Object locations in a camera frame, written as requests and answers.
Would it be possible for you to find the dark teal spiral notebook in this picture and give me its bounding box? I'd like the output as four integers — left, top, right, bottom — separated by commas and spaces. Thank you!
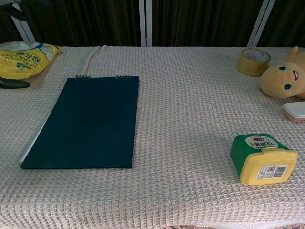
20, 74, 140, 170

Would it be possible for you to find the beige waffle weave tablecloth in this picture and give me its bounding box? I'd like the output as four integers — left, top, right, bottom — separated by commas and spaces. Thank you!
0, 45, 305, 229

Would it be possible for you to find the dark brown curtain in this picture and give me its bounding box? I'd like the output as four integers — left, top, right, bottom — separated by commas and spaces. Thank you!
0, 0, 305, 48

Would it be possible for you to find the clear yellowish packing tape roll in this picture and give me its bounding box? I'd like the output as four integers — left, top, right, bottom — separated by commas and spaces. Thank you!
236, 48, 272, 77

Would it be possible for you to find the green container with yellow lid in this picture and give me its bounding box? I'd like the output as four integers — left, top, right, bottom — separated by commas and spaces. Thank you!
230, 133, 299, 186

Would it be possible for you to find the yellow plush toy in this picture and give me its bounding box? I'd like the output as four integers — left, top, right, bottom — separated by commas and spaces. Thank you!
259, 46, 305, 100

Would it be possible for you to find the white and pink box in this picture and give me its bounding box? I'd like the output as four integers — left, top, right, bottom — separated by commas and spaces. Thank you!
282, 101, 305, 124

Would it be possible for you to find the yellow plastic snack bag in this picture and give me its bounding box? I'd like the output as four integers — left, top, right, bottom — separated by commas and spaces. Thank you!
0, 41, 62, 79

